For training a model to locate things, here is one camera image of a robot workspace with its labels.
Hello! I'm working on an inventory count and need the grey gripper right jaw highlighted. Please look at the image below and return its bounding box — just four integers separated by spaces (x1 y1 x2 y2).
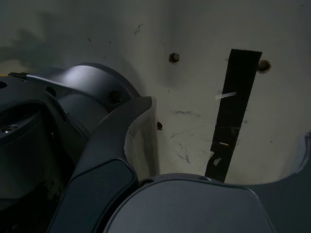
104 132 311 233

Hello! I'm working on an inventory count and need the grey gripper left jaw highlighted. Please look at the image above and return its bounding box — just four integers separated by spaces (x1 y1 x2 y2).
46 96 160 233

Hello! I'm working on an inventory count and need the black tape strip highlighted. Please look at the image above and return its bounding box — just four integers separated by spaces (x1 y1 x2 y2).
205 49 263 183

